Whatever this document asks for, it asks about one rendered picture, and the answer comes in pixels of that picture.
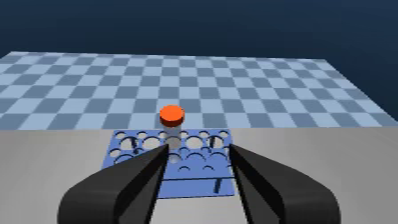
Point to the blue perforated tube rack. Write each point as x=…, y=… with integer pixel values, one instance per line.
x=195, y=156

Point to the orange-capped centrifuge tube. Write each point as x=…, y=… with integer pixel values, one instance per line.
x=170, y=120

